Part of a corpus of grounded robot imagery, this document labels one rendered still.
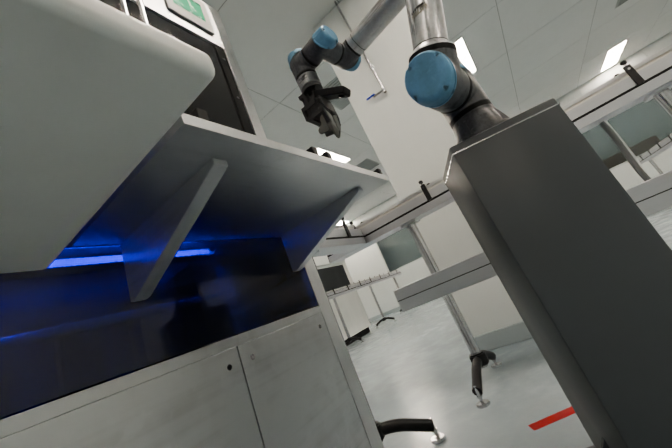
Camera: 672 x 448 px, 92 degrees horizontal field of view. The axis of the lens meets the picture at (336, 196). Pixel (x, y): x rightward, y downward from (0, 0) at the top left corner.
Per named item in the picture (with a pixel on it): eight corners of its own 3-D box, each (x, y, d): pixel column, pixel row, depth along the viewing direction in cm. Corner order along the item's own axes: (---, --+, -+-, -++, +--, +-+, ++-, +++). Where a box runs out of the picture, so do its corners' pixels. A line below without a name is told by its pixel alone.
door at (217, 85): (150, 131, 93) (117, -5, 112) (260, 157, 129) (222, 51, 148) (151, 130, 92) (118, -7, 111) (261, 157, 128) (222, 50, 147)
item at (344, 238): (288, 250, 125) (275, 214, 130) (262, 265, 132) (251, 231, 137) (369, 242, 183) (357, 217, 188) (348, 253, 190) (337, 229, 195)
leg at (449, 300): (472, 372, 152) (400, 226, 176) (475, 365, 159) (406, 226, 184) (490, 367, 148) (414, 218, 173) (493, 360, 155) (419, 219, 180)
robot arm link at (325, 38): (340, 32, 110) (320, 56, 116) (317, 19, 102) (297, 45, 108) (349, 48, 107) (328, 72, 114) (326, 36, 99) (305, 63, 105)
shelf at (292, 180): (56, 262, 66) (55, 253, 66) (286, 244, 124) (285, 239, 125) (183, 123, 44) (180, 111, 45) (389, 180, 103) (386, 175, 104)
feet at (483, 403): (473, 410, 132) (456, 374, 137) (490, 365, 174) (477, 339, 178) (492, 406, 128) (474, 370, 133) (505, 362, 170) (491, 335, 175)
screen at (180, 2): (167, 9, 128) (156, -25, 134) (213, 36, 146) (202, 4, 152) (168, 7, 127) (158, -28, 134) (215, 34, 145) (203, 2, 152)
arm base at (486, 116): (509, 142, 91) (490, 114, 94) (525, 116, 76) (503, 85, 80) (459, 166, 93) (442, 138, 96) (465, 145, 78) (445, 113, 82)
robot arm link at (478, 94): (497, 104, 89) (471, 67, 93) (481, 92, 79) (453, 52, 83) (459, 130, 96) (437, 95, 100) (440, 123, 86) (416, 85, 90)
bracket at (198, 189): (130, 302, 65) (120, 243, 69) (146, 299, 68) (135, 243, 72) (233, 227, 50) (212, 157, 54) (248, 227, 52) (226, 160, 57)
